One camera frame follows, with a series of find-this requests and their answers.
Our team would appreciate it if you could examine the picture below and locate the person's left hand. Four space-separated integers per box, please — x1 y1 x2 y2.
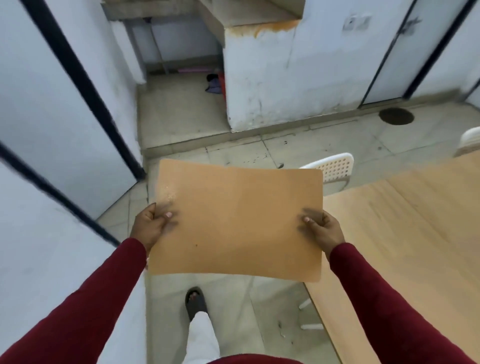
129 202 177 254

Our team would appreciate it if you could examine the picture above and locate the person's right hand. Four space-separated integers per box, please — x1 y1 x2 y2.
299 209 347 262

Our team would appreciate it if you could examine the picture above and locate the tan placemat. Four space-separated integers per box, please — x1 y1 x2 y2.
148 158 325 284

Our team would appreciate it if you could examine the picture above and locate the person's left forearm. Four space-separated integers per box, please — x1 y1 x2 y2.
0 237 148 364

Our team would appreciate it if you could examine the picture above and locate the person's right forearm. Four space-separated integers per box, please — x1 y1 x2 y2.
329 242 477 364

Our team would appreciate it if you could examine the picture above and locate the person's left leg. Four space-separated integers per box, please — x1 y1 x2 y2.
181 311 221 364

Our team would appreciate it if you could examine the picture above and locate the person's torso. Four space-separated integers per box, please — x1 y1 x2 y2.
207 353 305 364

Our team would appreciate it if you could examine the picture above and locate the white perforated plastic chair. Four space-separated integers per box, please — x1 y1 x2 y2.
452 126 480 158
298 152 355 197

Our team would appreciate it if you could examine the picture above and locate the light wooden table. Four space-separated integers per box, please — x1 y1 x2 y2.
304 151 480 364

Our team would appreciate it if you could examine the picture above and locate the dark grey slipper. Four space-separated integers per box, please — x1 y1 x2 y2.
184 286 209 323

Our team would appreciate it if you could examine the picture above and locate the dark round floor drain cover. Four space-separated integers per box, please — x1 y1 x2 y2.
377 107 415 126

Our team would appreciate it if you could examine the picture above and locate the dark blue cloth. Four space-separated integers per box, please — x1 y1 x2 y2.
205 73 223 95

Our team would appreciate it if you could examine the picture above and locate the white door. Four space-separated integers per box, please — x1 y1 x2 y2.
361 0 468 108

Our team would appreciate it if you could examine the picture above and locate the black door frame post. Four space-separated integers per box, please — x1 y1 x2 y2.
358 0 419 110
20 0 147 181
402 0 478 100
0 141 122 248
462 76 480 103

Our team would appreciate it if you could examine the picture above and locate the grey door handle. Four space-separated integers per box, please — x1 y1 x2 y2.
400 16 423 37

